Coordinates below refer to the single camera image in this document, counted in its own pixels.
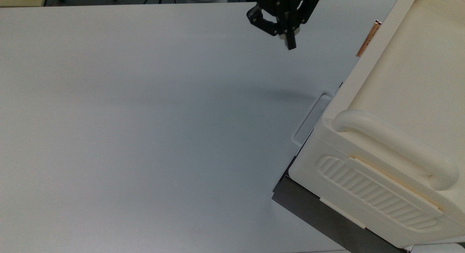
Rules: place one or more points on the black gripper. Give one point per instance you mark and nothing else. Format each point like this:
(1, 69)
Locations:
(287, 0)

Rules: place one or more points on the cream plastic cabinet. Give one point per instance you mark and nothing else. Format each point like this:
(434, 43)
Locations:
(399, 100)

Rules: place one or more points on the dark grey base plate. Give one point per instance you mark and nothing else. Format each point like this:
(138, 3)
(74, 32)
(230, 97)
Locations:
(312, 205)

